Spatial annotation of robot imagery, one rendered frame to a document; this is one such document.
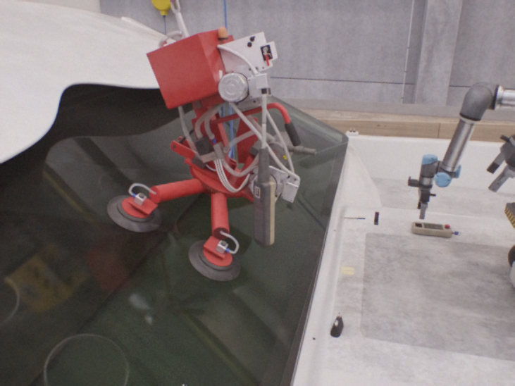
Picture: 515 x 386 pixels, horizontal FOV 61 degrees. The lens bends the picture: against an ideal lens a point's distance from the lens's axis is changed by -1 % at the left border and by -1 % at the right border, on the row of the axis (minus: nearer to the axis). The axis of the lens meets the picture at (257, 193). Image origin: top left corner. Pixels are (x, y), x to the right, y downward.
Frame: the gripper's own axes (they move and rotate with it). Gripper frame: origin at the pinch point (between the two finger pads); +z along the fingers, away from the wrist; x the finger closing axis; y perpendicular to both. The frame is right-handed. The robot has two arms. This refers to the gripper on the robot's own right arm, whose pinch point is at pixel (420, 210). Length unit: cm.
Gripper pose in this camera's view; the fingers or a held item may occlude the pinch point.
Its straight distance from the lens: 256.9
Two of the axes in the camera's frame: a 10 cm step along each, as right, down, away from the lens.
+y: 9.7, 1.0, -2.2
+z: 0.0, 9.1, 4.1
